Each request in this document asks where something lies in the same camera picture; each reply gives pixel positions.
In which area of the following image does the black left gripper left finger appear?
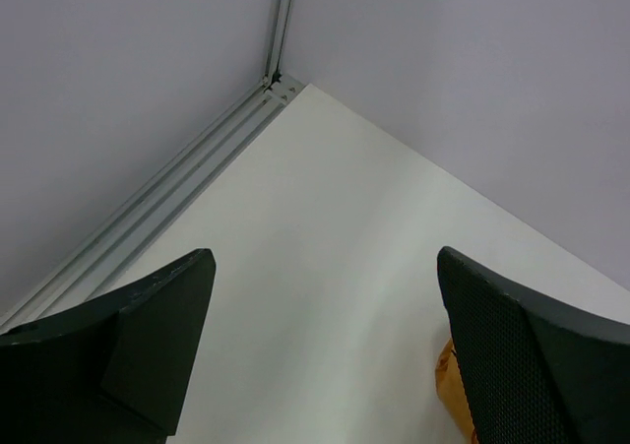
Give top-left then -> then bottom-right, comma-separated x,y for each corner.
1,249 -> 216,443

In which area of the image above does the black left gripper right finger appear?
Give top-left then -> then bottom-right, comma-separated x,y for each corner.
437,247 -> 629,443

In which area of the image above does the tan canvas bag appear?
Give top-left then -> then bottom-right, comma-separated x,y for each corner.
434,339 -> 479,444

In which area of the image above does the left aluminium frame rail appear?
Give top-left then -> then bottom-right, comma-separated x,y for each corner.
1,75 -> 305,331

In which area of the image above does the left rear frame post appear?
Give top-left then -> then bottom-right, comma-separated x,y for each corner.
262,0 -> 293,88

